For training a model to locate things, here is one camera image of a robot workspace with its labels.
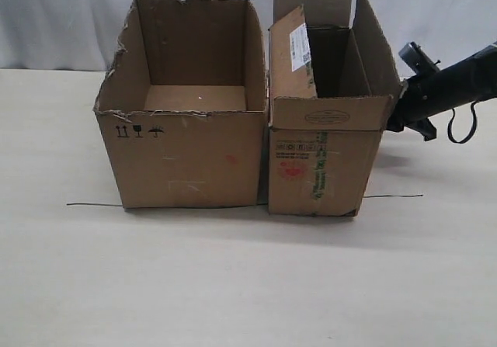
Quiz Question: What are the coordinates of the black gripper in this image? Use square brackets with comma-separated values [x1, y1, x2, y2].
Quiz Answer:
[386, 41, 440, 141]

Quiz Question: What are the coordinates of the small taped cardboard box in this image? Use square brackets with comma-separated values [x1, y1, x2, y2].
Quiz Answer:
[268, 0, 401, 217]

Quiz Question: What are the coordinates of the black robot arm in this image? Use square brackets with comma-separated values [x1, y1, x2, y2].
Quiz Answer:
[386, 42, 496, 144]

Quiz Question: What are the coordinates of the large open cardboard box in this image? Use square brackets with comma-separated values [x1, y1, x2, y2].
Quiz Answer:
[93, 0, 268, 209]

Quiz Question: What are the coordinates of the thin dark line marker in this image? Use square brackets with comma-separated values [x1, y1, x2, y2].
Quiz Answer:
[65, 193, 424, 209]

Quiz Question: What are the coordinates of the black cable loop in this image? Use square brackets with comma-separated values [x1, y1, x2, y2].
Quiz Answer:
[447, 99, 478, 144]

